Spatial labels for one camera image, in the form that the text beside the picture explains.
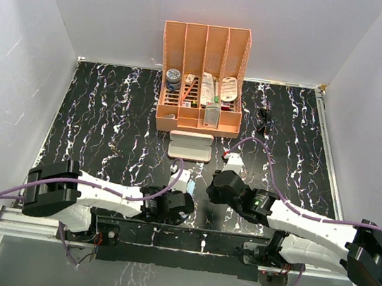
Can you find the blue cleaning cloth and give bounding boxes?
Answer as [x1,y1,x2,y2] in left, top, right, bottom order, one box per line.
[187,181,195,195]

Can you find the pink glasses case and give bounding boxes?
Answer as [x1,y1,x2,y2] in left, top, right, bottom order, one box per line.
[168,130,214,163]

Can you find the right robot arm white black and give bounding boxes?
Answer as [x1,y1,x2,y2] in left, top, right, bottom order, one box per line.
[207,170,382,286]

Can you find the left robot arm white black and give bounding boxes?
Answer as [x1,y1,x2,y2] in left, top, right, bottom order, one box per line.
[22,160,195,242]

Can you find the black sunglasses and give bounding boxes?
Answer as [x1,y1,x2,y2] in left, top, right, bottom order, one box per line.
[257,106,272,135]

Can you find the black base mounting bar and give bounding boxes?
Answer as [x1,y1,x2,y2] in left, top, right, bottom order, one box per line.
[54,209,309,286]

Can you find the grey white small box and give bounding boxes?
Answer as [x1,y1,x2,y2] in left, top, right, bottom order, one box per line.
[203,102,221,129]

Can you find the white tube package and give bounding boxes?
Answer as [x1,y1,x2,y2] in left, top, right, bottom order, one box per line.
[200,72,214,106]

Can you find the oval beige tag package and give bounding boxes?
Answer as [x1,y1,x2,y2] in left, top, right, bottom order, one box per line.
[220,77,238,102]

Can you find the red pencil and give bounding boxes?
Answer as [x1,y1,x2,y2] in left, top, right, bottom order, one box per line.
[181,78,198,102]

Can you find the small white card box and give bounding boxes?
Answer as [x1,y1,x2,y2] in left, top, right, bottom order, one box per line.
[185,74,195,85]

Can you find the blue white round tin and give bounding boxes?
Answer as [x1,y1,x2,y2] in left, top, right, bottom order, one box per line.
[166,68,182,92]

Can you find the orange desk organizer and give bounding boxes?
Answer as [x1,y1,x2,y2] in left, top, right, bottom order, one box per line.
[156,21,252,139]

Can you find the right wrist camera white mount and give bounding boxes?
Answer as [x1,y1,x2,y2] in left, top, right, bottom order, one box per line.
[222,151,244,175]

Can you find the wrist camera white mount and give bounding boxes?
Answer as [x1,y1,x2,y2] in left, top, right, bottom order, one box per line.
[222,151,244,175]
[168,164,191,193]

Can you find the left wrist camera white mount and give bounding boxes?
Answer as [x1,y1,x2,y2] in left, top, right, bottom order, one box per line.
[168,164,191,193]

